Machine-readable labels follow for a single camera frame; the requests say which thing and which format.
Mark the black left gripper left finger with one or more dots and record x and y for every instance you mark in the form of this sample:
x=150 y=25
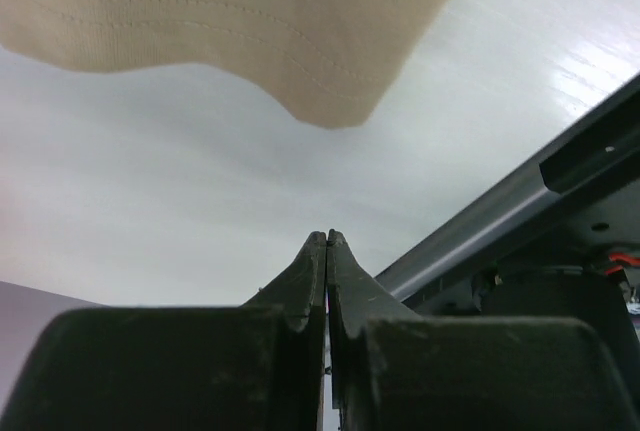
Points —
x=258 y=366

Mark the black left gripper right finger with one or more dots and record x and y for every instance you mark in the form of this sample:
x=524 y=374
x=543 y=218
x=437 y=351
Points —
x=395 y=370

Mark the beige t-shirt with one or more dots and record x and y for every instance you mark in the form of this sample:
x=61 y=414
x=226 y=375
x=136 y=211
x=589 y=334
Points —
x=327 y=62

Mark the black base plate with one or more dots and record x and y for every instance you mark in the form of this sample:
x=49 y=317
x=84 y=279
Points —
x=603 y=239

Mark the aluminium front rail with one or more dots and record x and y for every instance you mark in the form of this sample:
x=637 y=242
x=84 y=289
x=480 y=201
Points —
x=594 y=158

